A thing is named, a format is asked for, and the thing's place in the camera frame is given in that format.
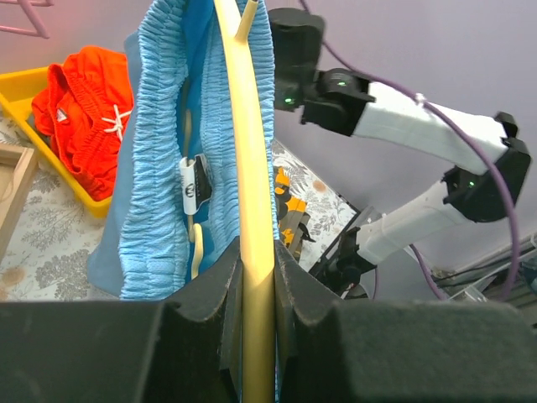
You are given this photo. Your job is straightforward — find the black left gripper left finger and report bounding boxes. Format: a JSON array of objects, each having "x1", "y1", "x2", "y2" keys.
[{"x1": 1, "y1": 241, "x2": 242, "y2": 402}]

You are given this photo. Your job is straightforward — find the light blue shorts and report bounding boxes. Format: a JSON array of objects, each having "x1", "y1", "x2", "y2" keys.
[{"x1": 86, "y1": 0, "x2": 280, "y2": 301}]

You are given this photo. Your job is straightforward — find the floral table mat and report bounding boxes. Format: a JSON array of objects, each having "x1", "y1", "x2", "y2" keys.
[{"x1": 0, "y1": 113, "x2": 362, "y2": 302}]

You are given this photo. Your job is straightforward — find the yellow plastic tray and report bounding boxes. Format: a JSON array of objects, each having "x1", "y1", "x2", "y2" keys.
[{"x1": 0, "y1": 65, "x2": 113, "y2": 219}]

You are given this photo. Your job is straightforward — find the orange shorts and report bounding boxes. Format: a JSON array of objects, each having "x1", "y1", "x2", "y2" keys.
[{"x1": 32, "y1": 46, "x2": 133, "y2": 202}]

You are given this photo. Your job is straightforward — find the wooden clothes rack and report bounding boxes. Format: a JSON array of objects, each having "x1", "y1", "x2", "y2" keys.
[{"x1": 1, "y1": 144, "x2": 38, "y2": 259}]

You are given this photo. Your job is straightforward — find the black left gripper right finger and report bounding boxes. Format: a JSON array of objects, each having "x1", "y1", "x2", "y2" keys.
[{"x1": 274, "y1": 242, "x2": 536, "y2": 402}]

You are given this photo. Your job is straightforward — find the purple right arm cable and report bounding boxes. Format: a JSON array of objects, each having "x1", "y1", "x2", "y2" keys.
[{"x1": 298, "y1": 0, "x2": 524, "y2": 302}]

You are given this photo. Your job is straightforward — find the yellow hanger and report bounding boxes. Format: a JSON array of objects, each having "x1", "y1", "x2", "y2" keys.
[{"x1": 180, "y1": 1, "x2": 278, "y2": 402}]

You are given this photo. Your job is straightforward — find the rear pink hanger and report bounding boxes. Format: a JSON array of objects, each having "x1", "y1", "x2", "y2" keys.
[{"x1": 0, "y1": 0, "x2": 55, "y2": 39}]

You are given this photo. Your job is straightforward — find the camouflage shorts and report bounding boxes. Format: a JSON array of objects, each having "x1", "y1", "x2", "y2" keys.
[{"x1": 274, "y1": 166, "x2": 315, "y2": 262}]

